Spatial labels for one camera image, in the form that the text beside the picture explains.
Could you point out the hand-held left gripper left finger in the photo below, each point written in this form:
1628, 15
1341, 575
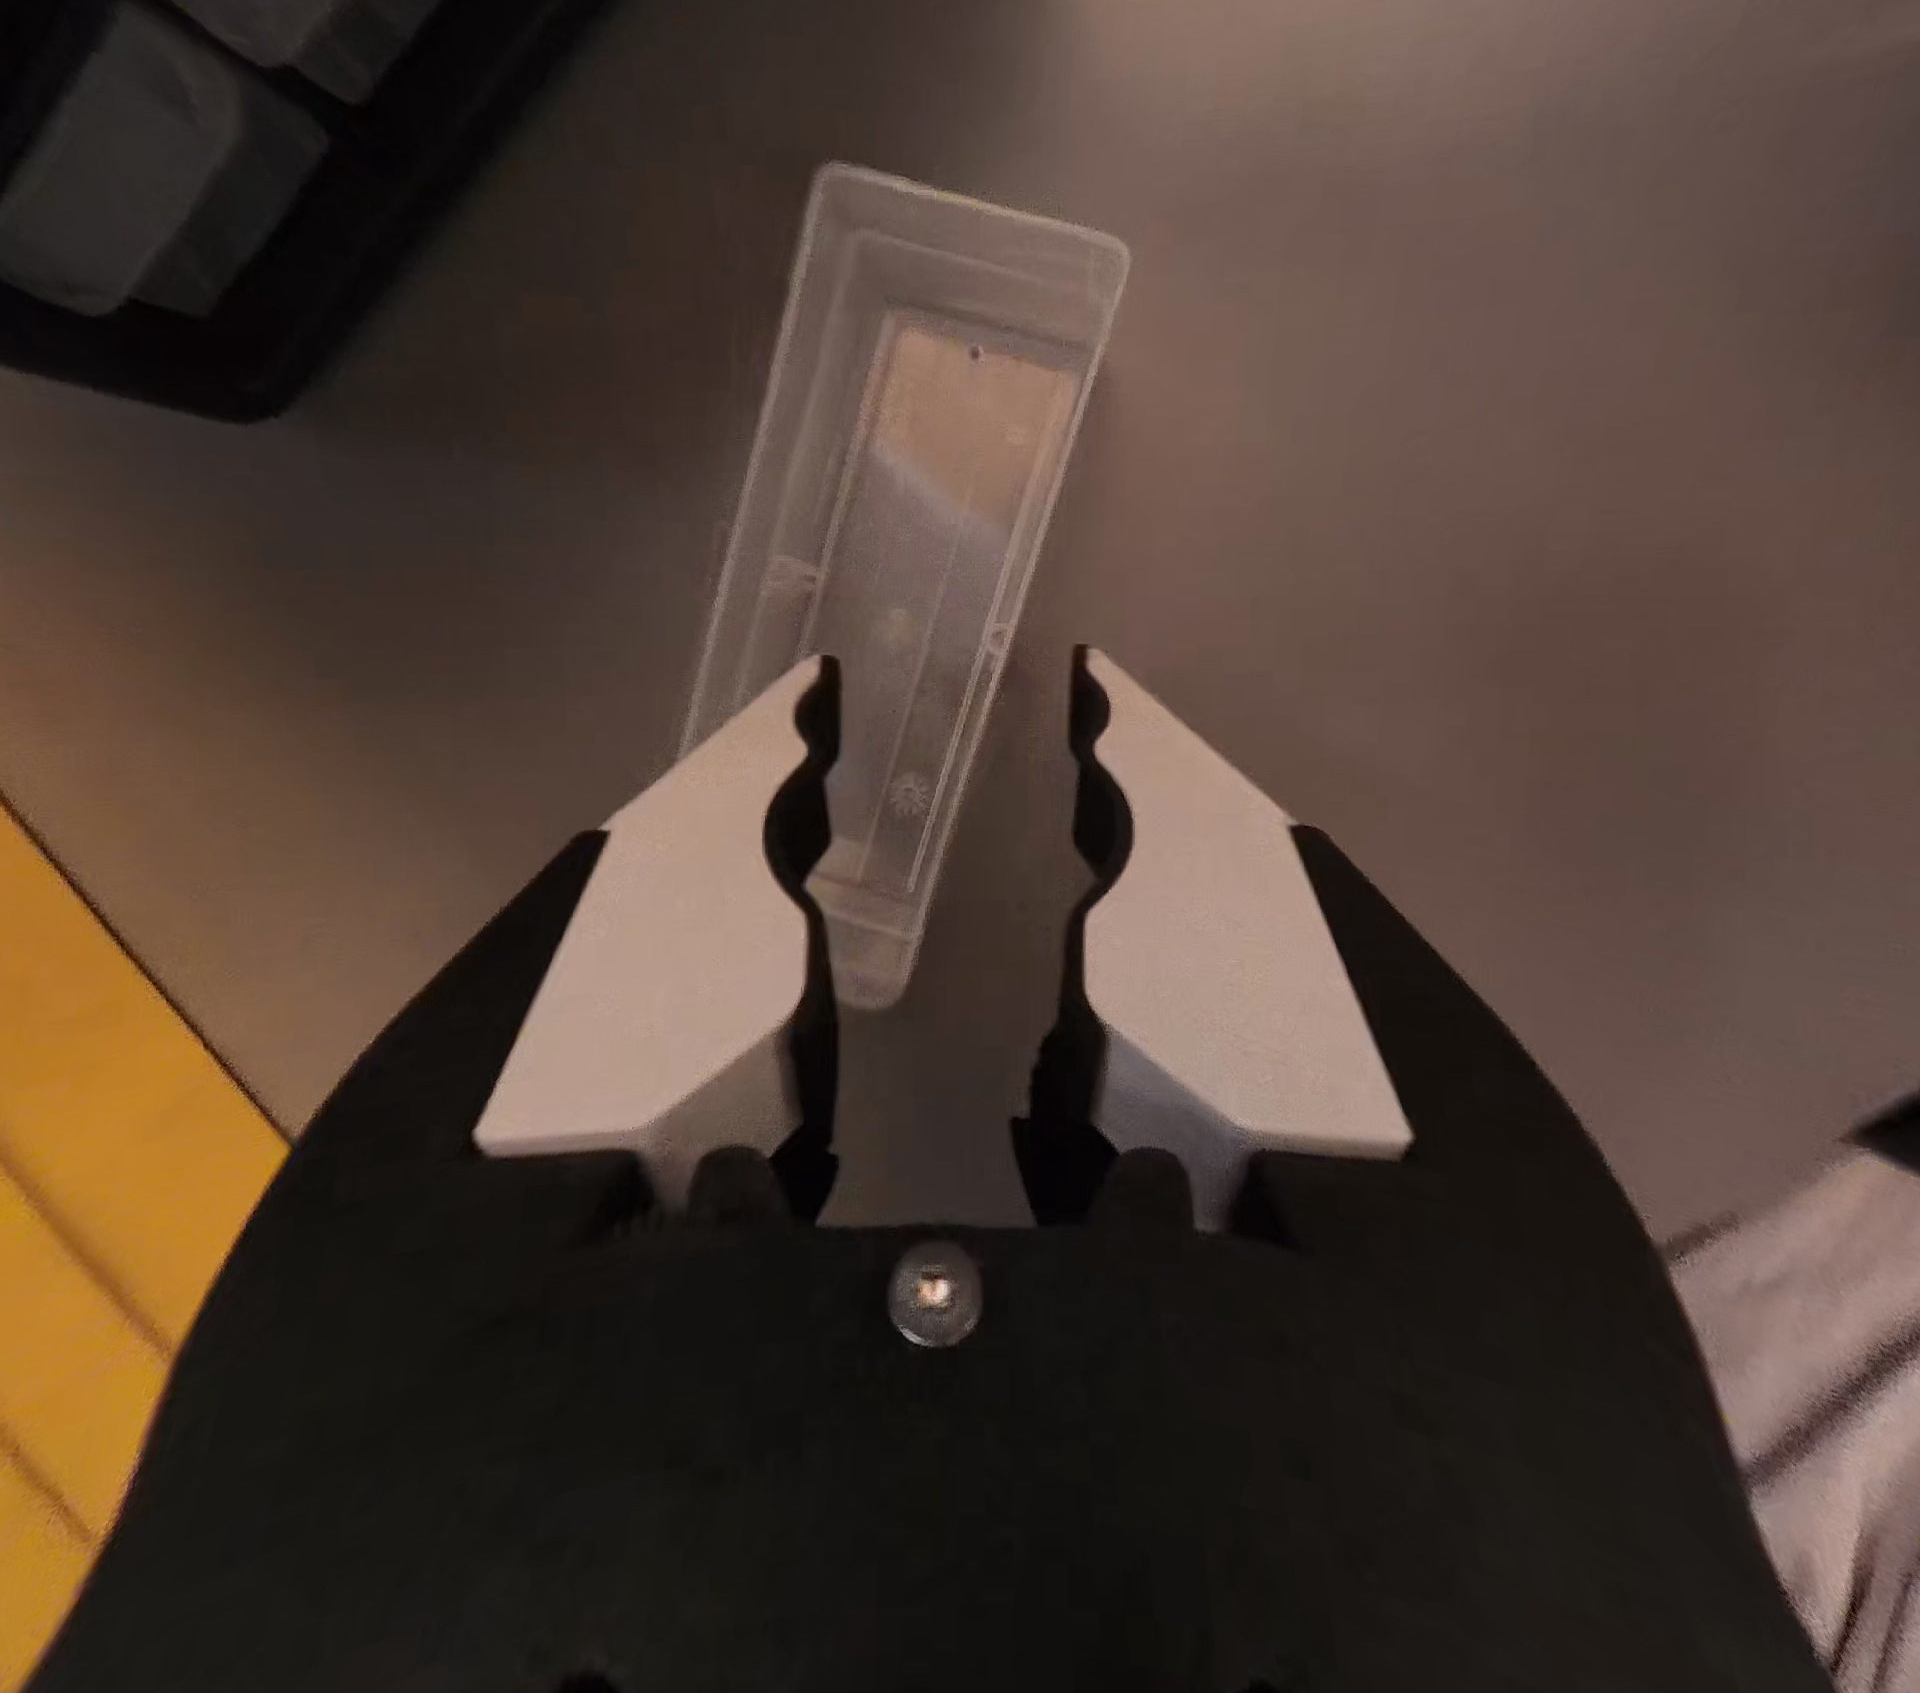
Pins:
675, 938

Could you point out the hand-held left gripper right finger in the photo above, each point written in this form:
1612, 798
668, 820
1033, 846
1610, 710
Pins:
1216, 958

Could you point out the clear plastic drawer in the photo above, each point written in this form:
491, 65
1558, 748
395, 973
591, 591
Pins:
958, 478

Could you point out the black drawer cabinet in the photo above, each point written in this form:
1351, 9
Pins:
448, 148

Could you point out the yellow plastic bin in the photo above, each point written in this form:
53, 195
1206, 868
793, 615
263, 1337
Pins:
89, 1198

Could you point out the person's white shirt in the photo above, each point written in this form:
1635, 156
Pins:
1825, 1348

